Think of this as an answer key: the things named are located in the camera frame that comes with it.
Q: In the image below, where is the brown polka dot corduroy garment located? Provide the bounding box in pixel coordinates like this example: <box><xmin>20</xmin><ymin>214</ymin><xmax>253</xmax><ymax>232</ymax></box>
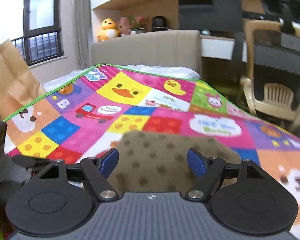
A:
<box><xmin>108</xmin><ymin>131</ymin><xmax>241</xmax><ymax>194</ymax></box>

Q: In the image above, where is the colourful cartoon play mat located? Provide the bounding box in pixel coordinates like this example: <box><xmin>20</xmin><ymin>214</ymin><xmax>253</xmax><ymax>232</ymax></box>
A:
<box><xmin>4</xmin><ymin>64</ymin><xmax>300</xmax><ymax>239</ymax></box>

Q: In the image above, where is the brown paper bag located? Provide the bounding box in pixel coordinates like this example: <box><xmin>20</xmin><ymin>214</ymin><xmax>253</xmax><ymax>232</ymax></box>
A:
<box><xmin>0</xmin><ymin>40</ymin><xmax>46</xmax><ymax>120</ymax></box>

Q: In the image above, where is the white bed sheet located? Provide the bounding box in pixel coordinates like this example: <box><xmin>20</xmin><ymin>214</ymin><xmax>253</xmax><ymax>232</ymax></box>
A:
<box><xmin>43</xmin><ymin>64</ymin><xmax>200</xmax><ymax>92</ymax></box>

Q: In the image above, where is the beige mesh office chair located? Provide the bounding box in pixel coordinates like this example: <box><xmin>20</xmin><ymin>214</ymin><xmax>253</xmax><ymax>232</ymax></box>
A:
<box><xmin>237</xmin><ymin>0</ymin><xmax>300</xmax><ymax>132</ymax></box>

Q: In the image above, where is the grey curtain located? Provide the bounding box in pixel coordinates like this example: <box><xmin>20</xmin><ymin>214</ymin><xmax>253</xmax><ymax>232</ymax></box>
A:
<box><xmin>73</xmin><ymin>0</ymin><xmax>93</xmax><ymax>69</ymax></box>

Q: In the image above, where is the white desk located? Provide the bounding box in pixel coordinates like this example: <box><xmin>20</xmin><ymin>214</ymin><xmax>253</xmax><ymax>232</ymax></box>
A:
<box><xmin>200</xmin><ymin>35</ymin><xmax>236</xmax><ymax>60</ymax></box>

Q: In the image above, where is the beige upholstered headboard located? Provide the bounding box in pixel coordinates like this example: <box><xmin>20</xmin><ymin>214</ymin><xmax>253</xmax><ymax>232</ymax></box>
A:
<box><xmin>90</xmin><ymin>30</ymin><xmax>202</xmax><ymax>76</ymax></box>

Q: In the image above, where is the yellow duck plush toy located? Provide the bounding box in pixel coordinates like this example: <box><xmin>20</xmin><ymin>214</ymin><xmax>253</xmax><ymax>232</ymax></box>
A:
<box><xmin>97</xmin><ymin>18</ymin><xmax>120</xmax><ymax>41</ymax></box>

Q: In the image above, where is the pink bunny plush toy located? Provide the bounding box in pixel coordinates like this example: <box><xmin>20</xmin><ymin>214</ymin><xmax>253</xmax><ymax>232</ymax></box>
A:
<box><xmin>117</xmin><ymin>17</ymin><xmax>131</xmax><ymax>36</ymax></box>

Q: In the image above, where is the potted pink flower plant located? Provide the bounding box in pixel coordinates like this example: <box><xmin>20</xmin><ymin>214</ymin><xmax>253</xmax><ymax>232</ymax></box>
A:
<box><xmin>128</xmin><ymin>16</ymin><xmax>148</xmax><ymax>35</ymax></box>

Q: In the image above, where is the black computer monitor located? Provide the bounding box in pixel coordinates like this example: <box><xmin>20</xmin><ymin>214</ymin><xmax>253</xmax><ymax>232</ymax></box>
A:
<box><xmin>178</xmin><ymin>0</ymin><xmax>243</xmax><ymax>33</ymax></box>

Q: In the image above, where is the black framed window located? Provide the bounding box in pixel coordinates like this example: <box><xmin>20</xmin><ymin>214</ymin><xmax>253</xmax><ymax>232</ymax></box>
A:
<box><xmin>0</xmin><ymin>0</ymin><xmax>64</xmax><ymax>66</ymax></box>

